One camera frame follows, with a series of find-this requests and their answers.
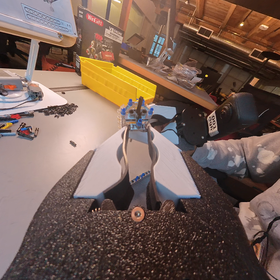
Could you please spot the small black toy pin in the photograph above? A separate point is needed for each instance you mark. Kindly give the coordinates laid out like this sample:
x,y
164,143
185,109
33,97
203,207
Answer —
x,y
73,143

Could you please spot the wooden workbench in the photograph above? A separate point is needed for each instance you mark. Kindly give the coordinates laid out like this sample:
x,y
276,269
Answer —
x,y
186,91

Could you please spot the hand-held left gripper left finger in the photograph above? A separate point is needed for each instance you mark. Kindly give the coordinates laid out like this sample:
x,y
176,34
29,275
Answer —
x,y
100,172

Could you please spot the black printed toy box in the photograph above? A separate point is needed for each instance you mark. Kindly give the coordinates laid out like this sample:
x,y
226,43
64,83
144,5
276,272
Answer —
x,y
98,50

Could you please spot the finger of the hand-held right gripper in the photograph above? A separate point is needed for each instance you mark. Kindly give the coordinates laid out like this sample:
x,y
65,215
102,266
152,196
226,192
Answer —
x,y
172,135
166,111

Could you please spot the pile of black toy pieces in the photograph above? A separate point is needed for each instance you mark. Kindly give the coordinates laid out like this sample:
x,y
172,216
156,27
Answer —
x,y
61,109

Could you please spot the silver ventilation duct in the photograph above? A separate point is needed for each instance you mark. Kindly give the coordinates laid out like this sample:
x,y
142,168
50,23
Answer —
x,y
229,41

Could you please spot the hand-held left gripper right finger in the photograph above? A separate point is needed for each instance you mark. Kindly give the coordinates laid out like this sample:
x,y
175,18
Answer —
x,y
172,172

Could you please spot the window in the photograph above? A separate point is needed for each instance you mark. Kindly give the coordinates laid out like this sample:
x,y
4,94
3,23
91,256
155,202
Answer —
x,y
158,44

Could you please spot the black lamp on pole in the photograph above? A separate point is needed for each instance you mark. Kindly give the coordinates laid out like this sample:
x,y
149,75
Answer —
x,y
269,55

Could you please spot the grey motor block, orange part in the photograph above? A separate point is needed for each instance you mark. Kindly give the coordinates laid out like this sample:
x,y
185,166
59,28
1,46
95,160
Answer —
x,y
11,82

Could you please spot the open toy instruction booklet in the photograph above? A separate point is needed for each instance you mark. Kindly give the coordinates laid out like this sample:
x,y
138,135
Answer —
x,y
43,13

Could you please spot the small grey motor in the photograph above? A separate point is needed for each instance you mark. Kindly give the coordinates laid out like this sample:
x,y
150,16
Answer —
x,y
35,90

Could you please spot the yellow plastic bin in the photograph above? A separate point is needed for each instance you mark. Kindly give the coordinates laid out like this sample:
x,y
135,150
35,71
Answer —
x,y
105,81

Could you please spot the white metal stand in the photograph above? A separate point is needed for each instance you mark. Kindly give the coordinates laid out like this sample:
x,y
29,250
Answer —
x,y
32,59

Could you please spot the grey desk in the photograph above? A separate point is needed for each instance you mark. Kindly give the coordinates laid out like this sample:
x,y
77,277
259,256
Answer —
x,y
54,164

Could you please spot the white base with battery box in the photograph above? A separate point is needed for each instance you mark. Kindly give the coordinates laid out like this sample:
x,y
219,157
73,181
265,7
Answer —
x,y
52,98

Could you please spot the pile of colourful toy pieces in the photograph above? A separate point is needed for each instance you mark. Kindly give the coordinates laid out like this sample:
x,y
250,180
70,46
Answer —
x,y
13,126

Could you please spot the pile of clear plastic bags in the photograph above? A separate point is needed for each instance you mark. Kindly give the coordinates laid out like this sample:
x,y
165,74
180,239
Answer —
x,y
183,74

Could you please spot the long grey beam panel assembly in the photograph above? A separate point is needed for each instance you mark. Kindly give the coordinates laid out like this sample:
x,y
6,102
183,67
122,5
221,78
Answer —
x,y
140,176

